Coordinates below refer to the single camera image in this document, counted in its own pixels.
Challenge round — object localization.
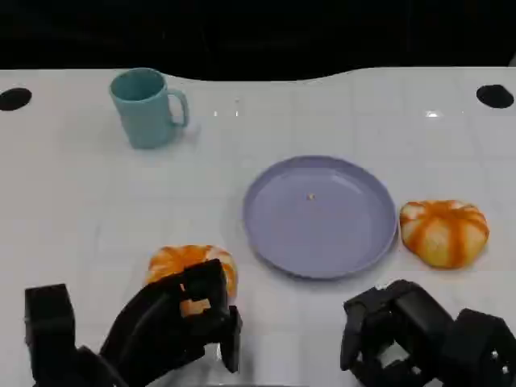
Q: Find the black table cable hole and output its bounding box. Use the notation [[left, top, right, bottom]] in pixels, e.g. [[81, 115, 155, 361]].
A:
[[0, 87, 33, 112], [476, 84, 515, 109]]

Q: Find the pale green mug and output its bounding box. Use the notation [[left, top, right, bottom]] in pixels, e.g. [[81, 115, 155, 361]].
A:
[[109, 67, 190, 150]]

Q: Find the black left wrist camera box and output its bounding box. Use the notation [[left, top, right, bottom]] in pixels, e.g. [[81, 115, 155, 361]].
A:
[[23, 283, 81, 382]]

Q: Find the orange white toy bread roll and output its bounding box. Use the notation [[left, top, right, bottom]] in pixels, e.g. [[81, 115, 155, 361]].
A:
[[144, 244, 239, 304], [399, 199, 490, 269]]

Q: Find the lilac plate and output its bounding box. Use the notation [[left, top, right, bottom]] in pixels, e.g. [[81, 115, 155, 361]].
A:
[[242, 155, 399, 281]]

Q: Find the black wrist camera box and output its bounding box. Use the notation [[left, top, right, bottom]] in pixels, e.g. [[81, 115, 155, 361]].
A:
[[443, 308, 516, 387], [23, 283, 81, 382]]

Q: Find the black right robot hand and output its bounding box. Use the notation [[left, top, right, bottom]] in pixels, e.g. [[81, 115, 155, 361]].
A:
[[339, 279, 459, 387]]

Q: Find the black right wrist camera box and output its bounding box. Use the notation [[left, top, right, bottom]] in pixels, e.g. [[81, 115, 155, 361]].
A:
[[443, 308, 516, 387]]

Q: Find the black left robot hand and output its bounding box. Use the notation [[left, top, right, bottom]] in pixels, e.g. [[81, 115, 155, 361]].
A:
[[98, 258, 243, 387]]

